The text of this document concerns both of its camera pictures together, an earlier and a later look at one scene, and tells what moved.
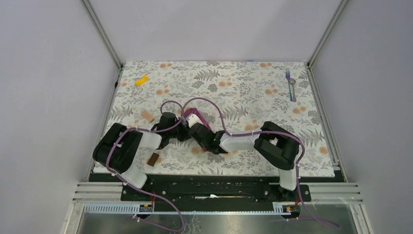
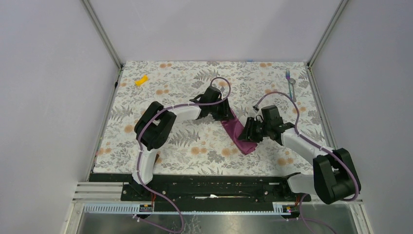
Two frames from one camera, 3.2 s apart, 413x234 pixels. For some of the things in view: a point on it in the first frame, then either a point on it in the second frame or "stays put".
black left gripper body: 180,132 -> 220,111
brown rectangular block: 153,159 stays put
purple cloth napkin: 194,110 -> 234,126
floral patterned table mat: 234,97 stays put
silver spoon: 292,81 stays put
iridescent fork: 288,77 stays put
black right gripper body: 206,146 -> 256,129
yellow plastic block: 139,82 stays put
